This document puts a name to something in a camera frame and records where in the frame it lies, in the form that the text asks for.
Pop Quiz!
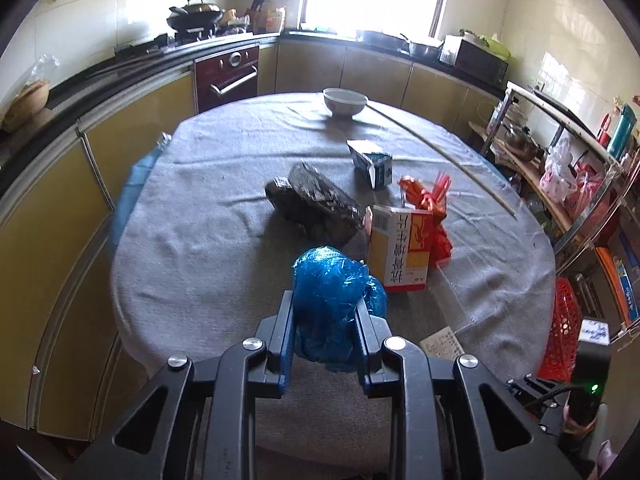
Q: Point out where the orange packet with red string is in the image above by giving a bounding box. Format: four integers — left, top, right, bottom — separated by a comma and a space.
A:
398, 172, 452, 268

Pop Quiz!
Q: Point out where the right hand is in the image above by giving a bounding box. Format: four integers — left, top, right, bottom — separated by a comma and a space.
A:
560, 403, 617, 479

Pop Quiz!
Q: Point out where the white ceramic bowl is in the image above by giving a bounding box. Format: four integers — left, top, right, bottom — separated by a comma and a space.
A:
322, 88, 369, 118

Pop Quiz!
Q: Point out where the clay pot on counter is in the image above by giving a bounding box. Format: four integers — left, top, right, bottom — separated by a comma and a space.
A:
1, 79, 50, 133

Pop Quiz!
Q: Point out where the paper slip on table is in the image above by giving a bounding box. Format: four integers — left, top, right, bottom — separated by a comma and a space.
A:
420, 326, 464, 361

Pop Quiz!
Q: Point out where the grey tablecloth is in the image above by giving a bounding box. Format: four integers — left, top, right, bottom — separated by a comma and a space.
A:
110, 91, 558, 476

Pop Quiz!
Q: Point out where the black wok with lid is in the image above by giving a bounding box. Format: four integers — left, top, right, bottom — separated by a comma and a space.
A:
166, 0, 224, 32

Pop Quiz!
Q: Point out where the metal storage rack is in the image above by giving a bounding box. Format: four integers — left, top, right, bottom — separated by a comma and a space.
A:
469, 82, 639, 327

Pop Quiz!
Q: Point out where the white orange medicine box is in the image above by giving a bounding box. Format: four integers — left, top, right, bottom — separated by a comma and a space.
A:
367, 205, 433, 292

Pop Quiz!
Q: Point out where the long bamboo stick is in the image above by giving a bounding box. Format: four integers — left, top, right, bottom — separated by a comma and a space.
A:
366, 104, 516, 218

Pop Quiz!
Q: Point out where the dark red built-in oven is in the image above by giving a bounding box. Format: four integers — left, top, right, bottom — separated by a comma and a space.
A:
194, 46, 259, 113

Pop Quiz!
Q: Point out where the small blue white carton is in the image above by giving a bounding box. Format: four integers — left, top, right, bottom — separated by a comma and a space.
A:
346, 140, 393, 190

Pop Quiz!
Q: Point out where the black microwave oven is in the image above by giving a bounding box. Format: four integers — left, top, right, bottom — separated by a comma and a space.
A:
439, 35, 509, 87

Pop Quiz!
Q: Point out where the red plastic basket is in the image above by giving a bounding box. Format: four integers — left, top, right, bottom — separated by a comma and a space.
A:
538, 276, 582, 382

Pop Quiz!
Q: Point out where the blue plastic bag ball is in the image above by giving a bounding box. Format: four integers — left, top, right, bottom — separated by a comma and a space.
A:
292, 246, 388, 373

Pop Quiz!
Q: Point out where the black plastic bag bundle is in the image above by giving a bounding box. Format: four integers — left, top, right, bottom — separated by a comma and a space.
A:
264, 162, 364, 248

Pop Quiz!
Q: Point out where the pink plastic bag on rack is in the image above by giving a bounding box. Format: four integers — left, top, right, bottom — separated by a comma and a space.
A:
539, 138, 577, 203

